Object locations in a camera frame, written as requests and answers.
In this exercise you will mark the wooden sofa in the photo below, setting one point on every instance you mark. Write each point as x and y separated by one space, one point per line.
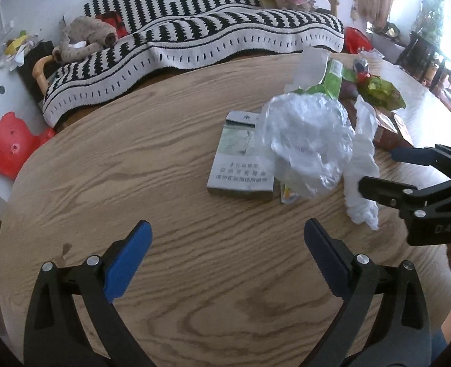
38 70

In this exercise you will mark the red bear-shaped plastic stool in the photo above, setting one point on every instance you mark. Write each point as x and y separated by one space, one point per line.
7 145

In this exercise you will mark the white green cardboard box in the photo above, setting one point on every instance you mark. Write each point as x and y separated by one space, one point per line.
233 160

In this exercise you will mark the small yellow packet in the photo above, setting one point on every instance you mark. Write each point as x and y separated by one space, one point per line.
288 197

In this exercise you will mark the clear plastic bag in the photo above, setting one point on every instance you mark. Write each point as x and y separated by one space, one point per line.
311 65

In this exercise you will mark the brown packet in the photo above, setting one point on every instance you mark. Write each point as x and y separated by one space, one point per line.
387 132

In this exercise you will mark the green snack packet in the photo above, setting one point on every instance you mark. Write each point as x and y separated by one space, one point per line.
334 78

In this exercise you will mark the red black cushion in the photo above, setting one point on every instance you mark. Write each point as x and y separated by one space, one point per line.
112 21

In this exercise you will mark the white tissue paper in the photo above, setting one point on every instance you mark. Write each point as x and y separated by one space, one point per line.
363 153

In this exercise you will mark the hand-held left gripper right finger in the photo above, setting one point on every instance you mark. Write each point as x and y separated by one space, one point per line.
324 256

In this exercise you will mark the white papers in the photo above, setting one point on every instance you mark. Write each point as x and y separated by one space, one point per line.
370 54

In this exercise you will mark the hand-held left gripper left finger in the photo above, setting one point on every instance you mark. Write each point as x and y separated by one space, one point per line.
129 260

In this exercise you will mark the crumpled clear plastic wrap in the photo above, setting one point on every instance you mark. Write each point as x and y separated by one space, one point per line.
305 133

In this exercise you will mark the red bag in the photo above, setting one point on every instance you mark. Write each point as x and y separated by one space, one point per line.
355 38

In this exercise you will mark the yellow toy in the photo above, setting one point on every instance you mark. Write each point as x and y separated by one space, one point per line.
15 44

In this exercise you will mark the white low cabinet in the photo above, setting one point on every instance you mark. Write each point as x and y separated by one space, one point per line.
387 44

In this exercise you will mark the green translucent wrapper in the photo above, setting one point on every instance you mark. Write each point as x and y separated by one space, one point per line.
382 91

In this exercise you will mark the beige plush toy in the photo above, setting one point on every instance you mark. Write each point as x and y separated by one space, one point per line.
87 30

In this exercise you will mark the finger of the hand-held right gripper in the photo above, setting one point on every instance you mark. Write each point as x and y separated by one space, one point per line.
412 155
382 191

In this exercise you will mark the black white striped sofa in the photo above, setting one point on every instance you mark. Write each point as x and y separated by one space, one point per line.
210 26

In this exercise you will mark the dark wooden stand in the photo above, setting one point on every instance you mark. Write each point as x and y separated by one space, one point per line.
420 51

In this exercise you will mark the green potted plant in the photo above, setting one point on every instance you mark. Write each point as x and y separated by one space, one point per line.
431 11

